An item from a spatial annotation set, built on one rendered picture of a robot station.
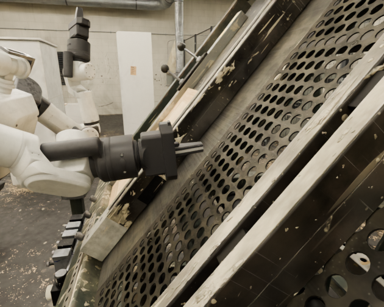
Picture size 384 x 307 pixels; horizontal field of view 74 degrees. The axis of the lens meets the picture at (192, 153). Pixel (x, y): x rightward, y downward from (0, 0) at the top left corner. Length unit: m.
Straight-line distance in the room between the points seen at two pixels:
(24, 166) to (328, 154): 0.43
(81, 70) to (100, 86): 8.16
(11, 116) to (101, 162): 0.42
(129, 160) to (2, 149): 0.19
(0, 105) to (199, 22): 9.18
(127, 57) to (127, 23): 4.58
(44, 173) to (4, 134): 0.08
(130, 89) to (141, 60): 0.54
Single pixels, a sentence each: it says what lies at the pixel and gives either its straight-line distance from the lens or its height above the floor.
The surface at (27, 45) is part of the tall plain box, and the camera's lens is 3.53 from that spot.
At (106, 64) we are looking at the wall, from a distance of 9.27.
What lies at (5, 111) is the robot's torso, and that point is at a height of 1.29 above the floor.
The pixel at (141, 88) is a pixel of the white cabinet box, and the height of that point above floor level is 1.12.
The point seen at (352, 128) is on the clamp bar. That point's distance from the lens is 0.24.
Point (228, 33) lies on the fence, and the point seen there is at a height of 1.55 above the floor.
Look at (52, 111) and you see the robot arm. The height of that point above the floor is 1.25.
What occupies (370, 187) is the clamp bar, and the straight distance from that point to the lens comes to 0.26.
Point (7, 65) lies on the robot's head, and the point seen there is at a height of 1.41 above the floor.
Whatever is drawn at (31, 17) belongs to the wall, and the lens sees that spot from 9.67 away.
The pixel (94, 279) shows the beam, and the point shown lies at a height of 0.89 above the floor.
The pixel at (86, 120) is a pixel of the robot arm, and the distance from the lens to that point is 1.18.
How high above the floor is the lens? 1.39
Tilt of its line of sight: 18 degrees down
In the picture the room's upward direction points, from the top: straight up
